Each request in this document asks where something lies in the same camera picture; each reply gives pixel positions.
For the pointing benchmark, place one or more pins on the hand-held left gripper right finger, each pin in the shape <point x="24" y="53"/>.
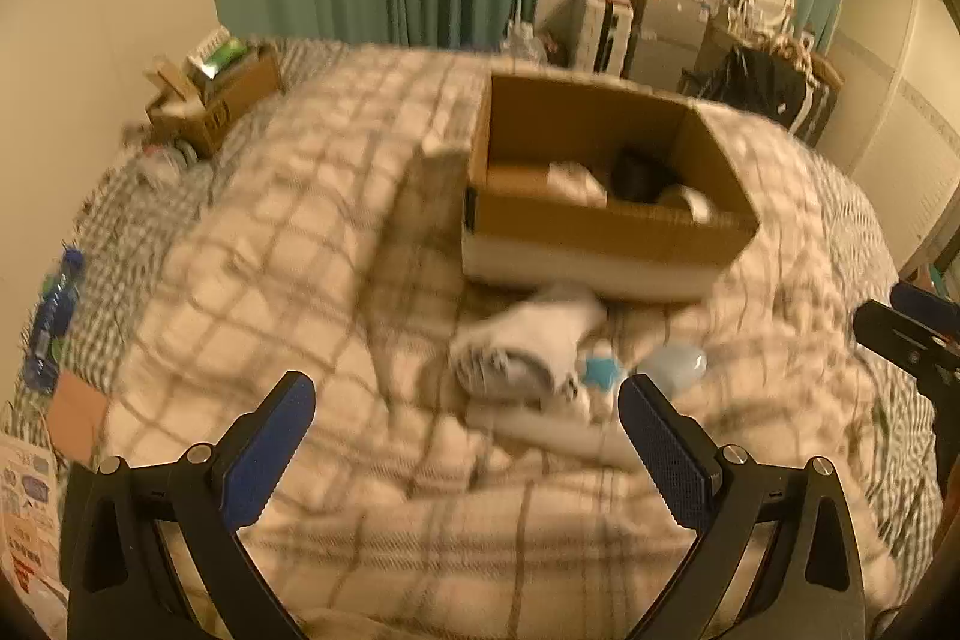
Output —
<point x="666" y="460"/>

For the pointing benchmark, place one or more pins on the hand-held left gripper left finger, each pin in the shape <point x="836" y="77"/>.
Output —
<point x="271" y="452"/>

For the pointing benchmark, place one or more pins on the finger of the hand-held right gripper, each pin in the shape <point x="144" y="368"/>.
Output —
<point x="928" y="304"/>
<point x="892" y="325"/>

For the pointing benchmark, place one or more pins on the large cardboard box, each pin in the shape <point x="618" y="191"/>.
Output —
<point x="600" y="235"/>

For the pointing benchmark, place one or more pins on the light blue plastic item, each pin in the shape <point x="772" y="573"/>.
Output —
<point x="677" y="368"/>

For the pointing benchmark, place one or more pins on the blue star toy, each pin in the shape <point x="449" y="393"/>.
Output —
<point x="602" y="372"/>

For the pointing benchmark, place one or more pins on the long white tube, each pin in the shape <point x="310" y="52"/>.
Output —
<point x="540" y="426"/>

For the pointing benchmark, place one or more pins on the beige plaid blanket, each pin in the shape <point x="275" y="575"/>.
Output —
<point x="337" y="280"/>

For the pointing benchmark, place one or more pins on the rolled white cloth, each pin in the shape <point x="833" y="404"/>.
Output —
<point x="517" y="347"/>

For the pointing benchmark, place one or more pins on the brown card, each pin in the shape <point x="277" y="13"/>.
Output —
<point x="76" y="419"/>

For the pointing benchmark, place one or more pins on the grey tape roll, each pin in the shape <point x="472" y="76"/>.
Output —
<point x="694" y="203"/>

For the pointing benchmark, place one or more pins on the printed leaflet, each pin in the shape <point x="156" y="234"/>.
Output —
<point x="28" y="520"/>

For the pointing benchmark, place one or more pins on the blue label water bottle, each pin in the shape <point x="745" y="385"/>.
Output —
<point x="54" y="317"/>

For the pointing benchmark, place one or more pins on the black bag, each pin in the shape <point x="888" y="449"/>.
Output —
<point x="750" y="85"/>

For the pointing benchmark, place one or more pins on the black round item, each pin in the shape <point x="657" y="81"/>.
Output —
<point x="637" y="175"/>

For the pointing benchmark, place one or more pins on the white item in box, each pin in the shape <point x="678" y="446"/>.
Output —
<point x="577" y="179"/>

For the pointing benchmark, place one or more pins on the clear plastic bottle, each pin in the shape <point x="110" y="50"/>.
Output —
<point x="169" y="160"/>

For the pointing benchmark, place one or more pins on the small cardboard box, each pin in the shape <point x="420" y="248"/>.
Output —
<point x="225" y="100"/>

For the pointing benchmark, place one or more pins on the grey cabinet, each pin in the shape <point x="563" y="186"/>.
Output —
<point x="667" y="33"/>

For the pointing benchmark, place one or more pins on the green packet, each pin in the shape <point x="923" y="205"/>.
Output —
<point x="223" y="57"/>

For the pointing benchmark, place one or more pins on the white computer tower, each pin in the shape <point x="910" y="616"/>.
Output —
<point x="604" y="36"/>

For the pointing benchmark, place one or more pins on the clear bottles by curtain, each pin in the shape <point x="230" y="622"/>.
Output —
<point x="525" y="42"/>

